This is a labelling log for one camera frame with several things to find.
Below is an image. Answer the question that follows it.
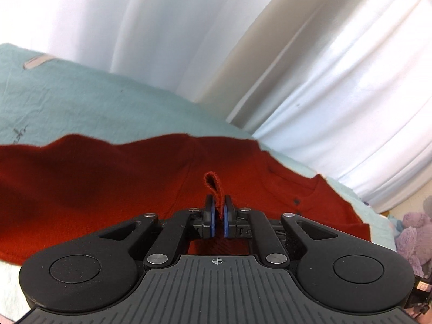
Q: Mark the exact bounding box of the purple teddy bear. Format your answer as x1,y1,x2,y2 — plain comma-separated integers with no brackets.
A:
395,196,432,279

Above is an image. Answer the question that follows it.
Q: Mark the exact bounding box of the dark red knit cardigan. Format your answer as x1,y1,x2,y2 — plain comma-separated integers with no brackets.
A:
1,134,370,265

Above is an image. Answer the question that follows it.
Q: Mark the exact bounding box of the light teal mushroom bedsheet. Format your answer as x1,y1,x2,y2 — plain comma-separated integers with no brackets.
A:
1,45,395,249

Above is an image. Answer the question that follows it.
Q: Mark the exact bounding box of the white sheer curtain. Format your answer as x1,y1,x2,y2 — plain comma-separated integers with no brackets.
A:
1,0,431,210

